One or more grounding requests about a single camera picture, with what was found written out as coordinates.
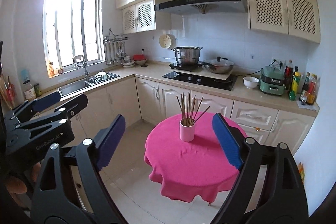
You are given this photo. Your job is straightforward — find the left hand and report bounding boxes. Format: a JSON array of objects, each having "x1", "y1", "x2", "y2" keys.
[{"x1": 5, "y1": 162, "x2": 41, "y2": 207}]

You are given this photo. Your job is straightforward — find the chrome faucet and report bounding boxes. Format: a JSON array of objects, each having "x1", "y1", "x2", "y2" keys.
[{"x1": 72, "y1": 55, "x2": 90, "y2": 82}]

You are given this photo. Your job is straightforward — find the steel sink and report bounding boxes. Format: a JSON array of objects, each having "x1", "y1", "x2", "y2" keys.
[{"x1": 58, "y1": 71, "x2": 120, "y2": 97}]

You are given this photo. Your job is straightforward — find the pink round tablecloth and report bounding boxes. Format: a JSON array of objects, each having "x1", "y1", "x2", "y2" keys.
[{"x1": 144, "y1": 113, "x2": 239, "y2": 203}]

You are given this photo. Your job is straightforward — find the pink cup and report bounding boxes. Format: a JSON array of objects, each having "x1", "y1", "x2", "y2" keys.
[{"x1": 179, "y1": 120, "x2": 195, "y2": 142}]

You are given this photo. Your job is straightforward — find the black gas cooktop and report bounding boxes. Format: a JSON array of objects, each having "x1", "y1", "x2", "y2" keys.
[{"x1": 163, "y1": 72, "x2": 238, "y2": 91}]

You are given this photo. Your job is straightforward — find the white bowl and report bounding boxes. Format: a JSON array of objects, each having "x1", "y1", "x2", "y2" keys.
[{"x1": 243, "y1": 76, "x2": 259, "y2": 89}]

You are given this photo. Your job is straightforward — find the stacked white dishes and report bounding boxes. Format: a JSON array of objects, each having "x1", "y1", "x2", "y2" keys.
[{"x1": 121, "y1": 60, "x2": 135, "y2": 68}]

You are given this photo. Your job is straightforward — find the green electric cooker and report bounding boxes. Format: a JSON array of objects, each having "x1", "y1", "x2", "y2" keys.
[{"x1": 259, "y1": 66, "x2": 285, "y2": 96}]

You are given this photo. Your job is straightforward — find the wooden board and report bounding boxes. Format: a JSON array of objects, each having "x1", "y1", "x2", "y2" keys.
[{"x1": 170, "y1": 67, "x2": 231, "y2": 80}]

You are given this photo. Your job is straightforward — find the hanging utensil rack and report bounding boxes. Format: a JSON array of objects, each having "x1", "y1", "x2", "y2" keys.
[{"x1": 103, "y1": 28, "x2": 129, "y2": 66}]

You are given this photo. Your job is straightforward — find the steel wok with lid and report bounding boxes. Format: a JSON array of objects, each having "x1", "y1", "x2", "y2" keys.
[{"x1": 201, "y1": 56, "x2": 234, "y2": 75}]

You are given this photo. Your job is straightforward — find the green oil bottle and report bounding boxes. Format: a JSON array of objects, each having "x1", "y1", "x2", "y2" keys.
[{"x1": 289, "y1": 71, "x2": 301, "y2": 101}]

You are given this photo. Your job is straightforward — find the red box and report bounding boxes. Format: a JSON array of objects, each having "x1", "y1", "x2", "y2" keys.
[{"x1": 133, "y1": 55, "x2": 146, "y2": 61}]

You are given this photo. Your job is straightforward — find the window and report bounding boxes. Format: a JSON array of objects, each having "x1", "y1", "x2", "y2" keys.
[{"x1": 43, "y1": 0, "x2": 104, "y2": 70}]

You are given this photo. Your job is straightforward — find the dark soy sauce bottle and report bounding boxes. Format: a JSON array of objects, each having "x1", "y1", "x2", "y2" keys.
[{"x1": 299, "y1": 72, "x2": 310, "y2": 105}]

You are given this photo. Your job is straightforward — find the red cap sauce bottle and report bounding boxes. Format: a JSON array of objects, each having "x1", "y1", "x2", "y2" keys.
[{"x1": 306, "y1": 74, "x2": 317, "y2": 105}]

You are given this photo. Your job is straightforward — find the steel stock pot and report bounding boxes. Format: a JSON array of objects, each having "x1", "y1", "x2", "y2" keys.
[{"x1": 171, "y1": 46, "x2": 203, "y2": 65}]

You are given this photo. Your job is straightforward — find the cream perforated steamer plate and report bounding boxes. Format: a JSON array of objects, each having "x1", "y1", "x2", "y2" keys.
[{"x1": 159, "y1": 34, "x2": 175, "y2": 50}]

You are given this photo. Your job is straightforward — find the range hood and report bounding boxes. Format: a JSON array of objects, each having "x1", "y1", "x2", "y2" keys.
[{"x1": 154, "y1": 0, "x2": 247, "y2": 15}]

